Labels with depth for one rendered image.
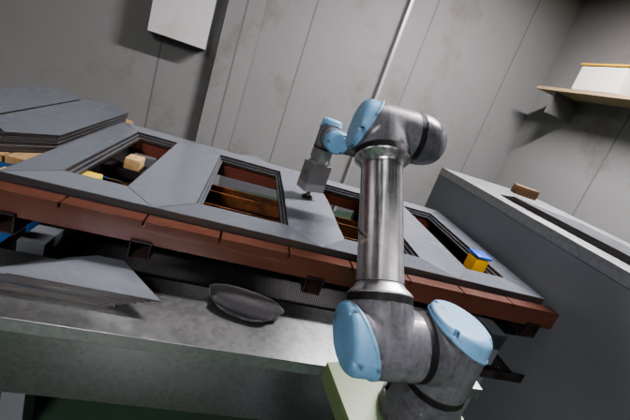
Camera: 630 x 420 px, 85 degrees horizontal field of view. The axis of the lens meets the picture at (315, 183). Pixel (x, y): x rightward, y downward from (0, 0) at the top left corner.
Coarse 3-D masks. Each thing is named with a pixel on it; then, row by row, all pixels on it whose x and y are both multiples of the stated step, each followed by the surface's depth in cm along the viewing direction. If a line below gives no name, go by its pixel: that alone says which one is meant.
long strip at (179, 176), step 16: (176, 144) 141; (192, 144) 148; (160, 160) 117; (176, 160) 123; (192, 160) 128; (208, 160) 135; (144, 176) 101; (160, 176) 105; (176, 176) 109; (192, 176) 113; (208, 176) 118; (144, 192) 91; (160, 192) 94; (176, 192) 98; (192, 192) 101
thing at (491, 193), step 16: (448, 176) 186; (464, 176) 186; (480, 192) 159; (496, 192) 166; (512, 192) 189; (512, 208) 139; (544, 208) 168; (528, 224) 130; (544, 224) 124; (560, 240) 116; (576, 240) 114; (576, 256) 110; (592, 256) 105; (608, 256) 107; (608, 272) 100; (624, 272) 96
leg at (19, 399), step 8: (24, 240) 84; (48, 240) 87; (56, 240) 91; (16, 248) 84; (40, 248) 85; (48, 248) 88; (48, 256) 89; (8, 392) 97; (0, 400) 97; (8, 400) 98; (16, 400) 98; (24, 400) 99; (32, 400) 104; (0, 408) 98; (8, 408) 99; (16, 408) 99; (24, 408) 100; (32, 408) 106; (0, 416) 99; (8, 416) 100; (16, 416) 100; (24, 416) 102; (32, 416) 108
